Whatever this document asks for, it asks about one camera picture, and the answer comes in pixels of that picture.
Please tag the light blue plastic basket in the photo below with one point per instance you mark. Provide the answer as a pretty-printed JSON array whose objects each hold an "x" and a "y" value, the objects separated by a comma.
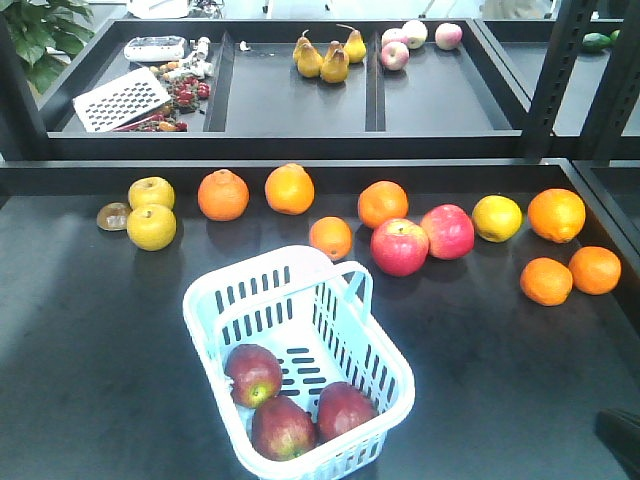
[{"x": 315, "y": 316}]

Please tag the dark red apple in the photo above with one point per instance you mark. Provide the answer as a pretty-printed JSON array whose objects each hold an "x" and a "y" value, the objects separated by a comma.
[
  {"x": 255, "y": 373},
  {"x": 282, "y": 430}
]

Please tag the red yellow apple front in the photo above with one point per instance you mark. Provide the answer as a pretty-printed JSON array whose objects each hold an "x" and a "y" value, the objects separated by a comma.
[{"x": 341, "y": 408}]

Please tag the dark red apple bottom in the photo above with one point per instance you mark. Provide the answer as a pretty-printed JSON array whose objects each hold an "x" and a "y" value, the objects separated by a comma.
[{"x": 282, "y": 430}]

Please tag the small orange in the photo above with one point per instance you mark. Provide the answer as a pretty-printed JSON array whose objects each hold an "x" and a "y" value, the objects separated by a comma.
[
  {"x": 595, "y": 270},
  {"x": 546, "y": 281},
  {"x": 333, "y": 236}
]

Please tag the large round orange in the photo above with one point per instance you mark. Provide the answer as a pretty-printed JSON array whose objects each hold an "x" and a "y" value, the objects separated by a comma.
[{"x": 289, "y": 189}]

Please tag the orange behind red apple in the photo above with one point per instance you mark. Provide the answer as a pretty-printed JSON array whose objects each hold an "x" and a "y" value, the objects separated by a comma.
[{"x": 382, "y": 201}]

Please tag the red apple left of pair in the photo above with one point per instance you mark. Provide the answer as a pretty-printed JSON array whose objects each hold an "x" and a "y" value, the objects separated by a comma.
[{"x": 399, "y": 247}]

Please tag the red apple of pair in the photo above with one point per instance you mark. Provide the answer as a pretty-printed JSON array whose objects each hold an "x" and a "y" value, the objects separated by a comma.
[
  {"x": 450, "y": 232},
  {"x": 399, "y": 247}
]

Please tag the bumpy top orange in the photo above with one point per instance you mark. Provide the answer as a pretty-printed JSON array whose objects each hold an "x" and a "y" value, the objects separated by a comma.
[{"x": 223, "y": 196}]

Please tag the red apple right of pair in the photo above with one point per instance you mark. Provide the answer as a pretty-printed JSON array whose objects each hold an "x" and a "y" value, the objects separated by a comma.
[{"x": 450, "y": 232}]

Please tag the yellow round pear fruit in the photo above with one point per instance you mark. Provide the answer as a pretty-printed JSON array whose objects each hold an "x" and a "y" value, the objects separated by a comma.
[{"x": 151, "y": 227}]

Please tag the yellow round fruit right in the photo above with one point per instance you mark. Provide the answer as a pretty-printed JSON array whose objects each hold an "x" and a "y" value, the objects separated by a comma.
[{"x": 496, "y": 218}]

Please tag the brown yellow pear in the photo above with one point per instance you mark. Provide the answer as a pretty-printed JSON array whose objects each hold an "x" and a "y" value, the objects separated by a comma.
[{"x": 309, "y": 61}]

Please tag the black wooden produce display stand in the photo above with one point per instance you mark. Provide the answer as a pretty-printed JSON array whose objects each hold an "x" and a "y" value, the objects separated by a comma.
[{"x": 99, "y": 379}]

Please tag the pink apple on shelf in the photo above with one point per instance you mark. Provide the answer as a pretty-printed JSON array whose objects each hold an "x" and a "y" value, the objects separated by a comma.
[{"x": 394, "y": 56}]

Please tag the brown mushroom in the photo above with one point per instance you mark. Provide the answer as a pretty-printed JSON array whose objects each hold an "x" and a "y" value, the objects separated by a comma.
[{"x": 113, "y": 216}]

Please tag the small orange lower left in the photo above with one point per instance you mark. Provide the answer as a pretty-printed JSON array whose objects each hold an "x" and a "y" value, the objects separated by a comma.
[{"x": 546, "y": 281}]

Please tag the white perforated grater tray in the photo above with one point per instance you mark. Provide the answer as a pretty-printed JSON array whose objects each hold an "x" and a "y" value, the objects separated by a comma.
[{"x": 120, "y": 101}]

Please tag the large orange far right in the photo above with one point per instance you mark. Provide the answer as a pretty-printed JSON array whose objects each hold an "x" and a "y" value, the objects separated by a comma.
[{"x": 557, "y": 215}]

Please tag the white electronic scale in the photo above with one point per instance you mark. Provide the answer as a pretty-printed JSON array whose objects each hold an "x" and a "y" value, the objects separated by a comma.
[{"x": 151, "y": 49}]

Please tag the small orange lower right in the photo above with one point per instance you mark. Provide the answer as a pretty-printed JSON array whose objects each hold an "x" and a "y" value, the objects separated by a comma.
[{"x": 595, "y": 270}]

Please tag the green potted plant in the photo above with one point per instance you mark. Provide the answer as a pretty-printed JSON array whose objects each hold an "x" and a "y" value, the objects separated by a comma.
[{"x": 47, "y": 35}]

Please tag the black perforated steel post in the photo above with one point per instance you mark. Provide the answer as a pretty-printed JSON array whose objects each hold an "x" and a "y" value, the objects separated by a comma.
[
  {"x": 572, "y": 21},
  {"x": 602, "y": 137}
]

